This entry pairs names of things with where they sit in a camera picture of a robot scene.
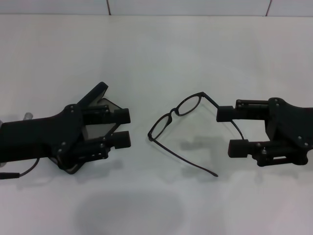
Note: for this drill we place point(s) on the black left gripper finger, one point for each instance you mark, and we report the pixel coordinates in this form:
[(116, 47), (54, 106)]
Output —
[(121, 115), (121, 140)]

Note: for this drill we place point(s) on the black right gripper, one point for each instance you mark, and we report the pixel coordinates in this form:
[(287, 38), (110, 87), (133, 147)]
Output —
[(291, 127)]

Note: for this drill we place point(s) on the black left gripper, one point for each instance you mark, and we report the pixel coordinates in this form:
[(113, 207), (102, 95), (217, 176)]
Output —
[(36, 139)]

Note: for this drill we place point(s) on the black glasses case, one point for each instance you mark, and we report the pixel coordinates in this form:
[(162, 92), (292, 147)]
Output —
[(94, 94)]

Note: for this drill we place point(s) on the black frame glasses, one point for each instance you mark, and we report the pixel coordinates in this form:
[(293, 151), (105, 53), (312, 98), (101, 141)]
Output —
[(173, 112)]

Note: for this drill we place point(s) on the left gripper silver connector post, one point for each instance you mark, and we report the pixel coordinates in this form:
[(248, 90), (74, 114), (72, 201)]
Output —
[(28, 115)]

